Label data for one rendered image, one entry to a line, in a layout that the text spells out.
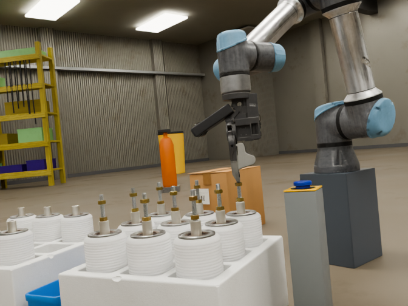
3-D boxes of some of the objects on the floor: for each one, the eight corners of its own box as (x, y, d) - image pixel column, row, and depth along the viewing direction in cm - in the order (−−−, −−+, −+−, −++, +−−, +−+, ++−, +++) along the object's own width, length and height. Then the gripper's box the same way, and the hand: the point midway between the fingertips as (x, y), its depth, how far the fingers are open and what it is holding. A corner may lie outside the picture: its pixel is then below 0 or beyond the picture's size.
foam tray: (31, 282, 153) (25, 232, 153) (119, 288, 136) (113, 232, 136) (-82, 328, 118) (-88, 263, 118) (19, 345, 101) (11, 269, 101)
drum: (192, 172, 746) (189, 130, 745) (171, 174, 716) (167, 132, 715) (176, 172, 782) (173, 132, 780) (156, 175, 752) (152, 133, 751)
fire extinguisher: (172, 189, 455) (166, 130, 454) (189, 189, 436) (183, 127, 435) (152, 193, 435) (146, 131, 434) (169, 193, 416) (163, 128, 415)
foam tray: (162, 293, 128) (156, 233, 128) (289, 304, 110) (282, 235, 110) (65, 355, 94) (57, 273, 93) (227, 386, 76) (218, 285, 76)
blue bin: (108, 299, 128) (105, 258, 127) (139, 302, 123) (135, 260, 123) (27, 345, 101) (22, 294, 101) (61, 351, 96) (56, 298, 96)
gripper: (256, 89, 100) (264, 180, 100) (257, 95, 111) (264, 176, 111) (219, 93, 101) (227, 183, 101) (224, 98, 112) (231, 179, 112)
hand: (235, 175), depth 107 cm, fingers open, 3 cm apart
